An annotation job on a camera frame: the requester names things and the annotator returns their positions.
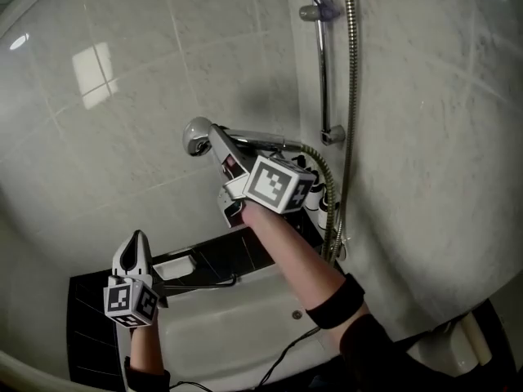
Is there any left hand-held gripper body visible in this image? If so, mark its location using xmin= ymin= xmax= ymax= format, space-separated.
xmin=103 ymin=274 xmax=169 ymax=329

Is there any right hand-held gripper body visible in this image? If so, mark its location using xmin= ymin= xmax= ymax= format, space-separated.
xmin=216 ymin=154 xmax=318 ymax=229

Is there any white soap dish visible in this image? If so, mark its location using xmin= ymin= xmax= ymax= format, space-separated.
xmin=153 ymin=255 xmax=196 ymax=280

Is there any metal shower hose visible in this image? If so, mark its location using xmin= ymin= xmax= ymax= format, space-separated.
xmin=300 ymin=0 xmax=360 ymax=265

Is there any chrome grab bar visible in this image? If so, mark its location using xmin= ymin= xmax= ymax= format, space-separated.
xmin=161 ymin=274 xmax=238 ymax=290

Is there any person's left forearm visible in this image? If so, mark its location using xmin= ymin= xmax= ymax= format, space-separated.
xmin=124 ymin=324 xmax=171 ymax=392

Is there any chrome shower slide rail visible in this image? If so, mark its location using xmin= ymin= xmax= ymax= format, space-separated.
xmin=306 ymin=0 xmax=346 ymax=146

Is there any person's right forearm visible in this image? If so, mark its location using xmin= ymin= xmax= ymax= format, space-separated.
xmin=240 ymin=204 xmax=367 ymax=330

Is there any chrome shower head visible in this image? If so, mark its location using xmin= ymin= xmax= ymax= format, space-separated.
xmin=182 ymin=116 xmax=306 ymax=158

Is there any white bathtub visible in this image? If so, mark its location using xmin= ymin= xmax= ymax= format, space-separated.
xmin=157 ymin=265 xmax=348 ymax=387

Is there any person's black top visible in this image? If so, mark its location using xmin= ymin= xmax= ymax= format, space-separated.
xmin=314 ymin=312 xmax=446 ymax=392

